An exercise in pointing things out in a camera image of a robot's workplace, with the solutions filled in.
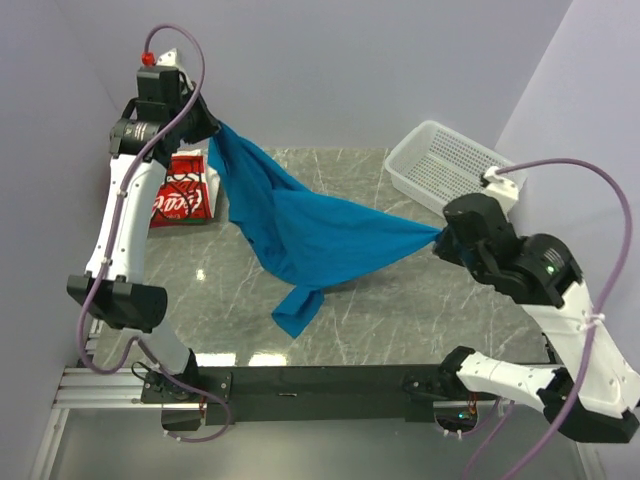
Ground blue t shirt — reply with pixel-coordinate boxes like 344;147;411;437
208;125;441;338

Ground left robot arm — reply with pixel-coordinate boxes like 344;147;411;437
67;65;220;402

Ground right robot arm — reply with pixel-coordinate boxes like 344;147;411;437
434;193;639;444

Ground white plastic basket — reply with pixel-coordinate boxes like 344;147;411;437
385;121;512;216

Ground folded red Coca-Cola shirt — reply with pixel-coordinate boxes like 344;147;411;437
150;149;220;228

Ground black base bar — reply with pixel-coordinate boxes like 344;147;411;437
140;363;496;426

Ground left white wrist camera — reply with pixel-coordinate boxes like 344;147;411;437
139;48;184;71

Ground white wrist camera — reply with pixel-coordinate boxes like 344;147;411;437
481;166;519;215
139;48;184;71

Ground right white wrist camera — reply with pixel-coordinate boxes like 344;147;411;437
481;166;519;215

